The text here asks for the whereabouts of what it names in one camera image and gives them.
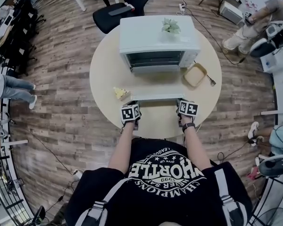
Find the black power plug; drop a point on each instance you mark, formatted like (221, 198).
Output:
(211, 81)

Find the yellow cake slice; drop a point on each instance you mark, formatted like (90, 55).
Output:
(120, 93)

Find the pink floor object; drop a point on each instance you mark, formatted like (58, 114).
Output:
(254, 173)

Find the black white swivel chair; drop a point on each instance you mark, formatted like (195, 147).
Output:
(264, 48)

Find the person's left forearm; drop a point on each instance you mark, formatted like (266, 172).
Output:
(123, 145)

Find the row of black chairs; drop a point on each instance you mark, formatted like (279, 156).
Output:
(23, 36)

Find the white power adapter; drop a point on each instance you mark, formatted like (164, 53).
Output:
(77, 174)

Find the glass toaster oven door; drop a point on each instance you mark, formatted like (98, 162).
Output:
(156, 97)

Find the tan square baking tray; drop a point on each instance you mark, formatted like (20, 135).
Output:
(194, 75)

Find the white toaster oven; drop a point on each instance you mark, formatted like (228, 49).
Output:
(141, 35)

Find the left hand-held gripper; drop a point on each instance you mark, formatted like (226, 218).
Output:
(130, 113)

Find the black printed t-shirt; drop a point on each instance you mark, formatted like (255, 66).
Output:
(165, 196)

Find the grey swivel chair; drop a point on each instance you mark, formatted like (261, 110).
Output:
(273, 166)

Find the white power strip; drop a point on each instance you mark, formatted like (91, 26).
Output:
(182, 6)

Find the black wristwatch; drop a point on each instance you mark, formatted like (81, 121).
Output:
(188, 126)

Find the white box appliance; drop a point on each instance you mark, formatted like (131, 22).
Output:
(231, 12)

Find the grey floor fan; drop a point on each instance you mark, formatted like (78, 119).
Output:
(272, 218)

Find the small potted green plant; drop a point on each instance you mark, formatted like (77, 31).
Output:
(170, 26)

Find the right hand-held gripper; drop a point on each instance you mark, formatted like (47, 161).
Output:
(188, 109)

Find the person's right forearm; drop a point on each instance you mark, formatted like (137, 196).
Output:
(195, 147)

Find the black office chair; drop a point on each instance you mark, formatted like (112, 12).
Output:
(113, 15)

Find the black metal railing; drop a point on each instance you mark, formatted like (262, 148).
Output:
(4, 185)

